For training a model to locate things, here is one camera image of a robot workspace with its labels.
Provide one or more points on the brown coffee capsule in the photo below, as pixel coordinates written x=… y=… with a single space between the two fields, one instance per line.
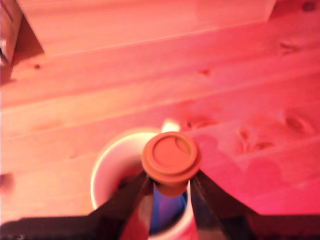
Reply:
x=171 y=157

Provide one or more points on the cartoon print mug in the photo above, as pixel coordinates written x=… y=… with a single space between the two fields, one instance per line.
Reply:
x=112 y=170

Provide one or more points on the long pale wooden box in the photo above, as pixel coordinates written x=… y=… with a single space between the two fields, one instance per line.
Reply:
x=150 y=25

